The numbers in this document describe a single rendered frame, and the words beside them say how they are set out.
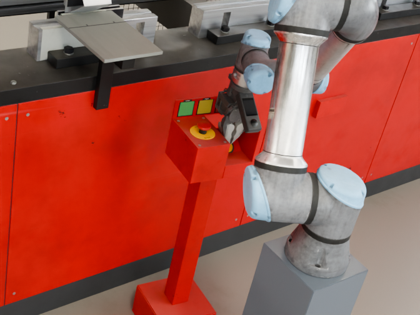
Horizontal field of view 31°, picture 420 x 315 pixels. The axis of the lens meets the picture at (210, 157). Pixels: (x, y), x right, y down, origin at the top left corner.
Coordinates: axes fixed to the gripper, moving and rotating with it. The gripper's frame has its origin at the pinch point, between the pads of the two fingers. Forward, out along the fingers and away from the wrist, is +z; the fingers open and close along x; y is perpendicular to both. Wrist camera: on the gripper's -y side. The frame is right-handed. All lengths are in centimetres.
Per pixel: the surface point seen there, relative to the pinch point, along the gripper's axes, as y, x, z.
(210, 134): -0.5, 7.8, -4.9
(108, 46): 15.1, 36.1, -25.6
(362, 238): 13, -95, 75
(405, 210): 23, -129, 76
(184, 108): 9.3, 11.9, -7.2
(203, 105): 9.3, 5.8, -7.6
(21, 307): 12, 52, 68
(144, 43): 15.7, 25.3, -25.5
